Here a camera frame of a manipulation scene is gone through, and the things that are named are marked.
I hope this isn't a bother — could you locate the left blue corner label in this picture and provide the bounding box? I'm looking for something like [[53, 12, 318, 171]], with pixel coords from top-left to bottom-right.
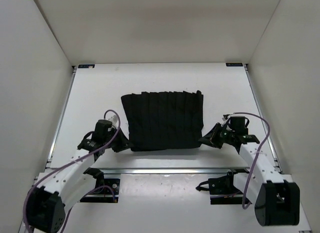
[[77, 64, 95, 69]]

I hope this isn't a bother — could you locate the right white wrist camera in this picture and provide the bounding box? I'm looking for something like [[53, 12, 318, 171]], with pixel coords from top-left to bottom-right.
[[221, 114, 231, 128]]

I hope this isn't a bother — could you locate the aluminium table front rail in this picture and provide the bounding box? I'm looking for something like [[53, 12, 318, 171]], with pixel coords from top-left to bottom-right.
[[47, 166, 251, 176]]

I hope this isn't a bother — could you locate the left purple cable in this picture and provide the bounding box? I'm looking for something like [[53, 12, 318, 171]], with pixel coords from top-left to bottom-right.
[[23, 109, 122, 231]]

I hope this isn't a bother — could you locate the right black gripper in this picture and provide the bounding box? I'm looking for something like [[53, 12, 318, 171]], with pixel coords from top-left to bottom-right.
[[198, 122, 235, 149]]

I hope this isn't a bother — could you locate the black pleated skirt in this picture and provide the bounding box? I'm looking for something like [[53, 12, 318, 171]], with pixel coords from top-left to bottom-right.
[[121, 90, 204, 152]]

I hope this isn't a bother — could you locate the blue corner label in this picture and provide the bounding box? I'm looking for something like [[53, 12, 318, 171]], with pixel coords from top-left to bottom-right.
[[225, 62, 243, 67], [77, 64, 95, 69]]

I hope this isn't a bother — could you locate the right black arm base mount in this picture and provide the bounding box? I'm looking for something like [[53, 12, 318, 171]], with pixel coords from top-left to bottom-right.
[[195, 168, 249, 205]]

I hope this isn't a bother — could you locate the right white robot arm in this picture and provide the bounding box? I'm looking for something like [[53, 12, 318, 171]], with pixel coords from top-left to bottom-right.
[[196, 112, 300, 227]]

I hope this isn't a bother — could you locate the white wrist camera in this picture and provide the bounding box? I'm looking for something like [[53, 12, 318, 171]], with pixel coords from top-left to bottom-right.
[[221, 114, 231, 128], [106, 115, 119, 129]]

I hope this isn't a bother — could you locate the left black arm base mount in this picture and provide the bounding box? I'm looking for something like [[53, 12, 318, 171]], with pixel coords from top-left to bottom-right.
[[80, 167, 121, 204]]

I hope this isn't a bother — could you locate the purple cable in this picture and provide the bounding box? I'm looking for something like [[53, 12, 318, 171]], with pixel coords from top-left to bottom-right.
[[222, 112, 272, 210], [23, 109, 122, 231]]

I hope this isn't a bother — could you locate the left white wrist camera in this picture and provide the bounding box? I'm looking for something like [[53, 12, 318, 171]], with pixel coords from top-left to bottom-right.
[[106, 115, 119, 129]]

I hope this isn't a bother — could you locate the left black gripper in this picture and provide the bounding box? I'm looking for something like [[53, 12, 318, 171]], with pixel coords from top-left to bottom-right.
[[104, 125, 135, 152]]

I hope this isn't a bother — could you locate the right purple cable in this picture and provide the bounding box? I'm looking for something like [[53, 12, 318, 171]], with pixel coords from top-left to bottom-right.
[[222, 112, 272, 210]]

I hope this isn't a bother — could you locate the right blue corner label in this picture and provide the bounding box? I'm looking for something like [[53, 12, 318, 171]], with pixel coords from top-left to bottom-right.
[[225, 62, 243, 67]]

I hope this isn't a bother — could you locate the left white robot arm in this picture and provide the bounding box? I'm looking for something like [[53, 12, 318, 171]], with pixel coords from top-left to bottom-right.
[[22, 115, 129, 233]]

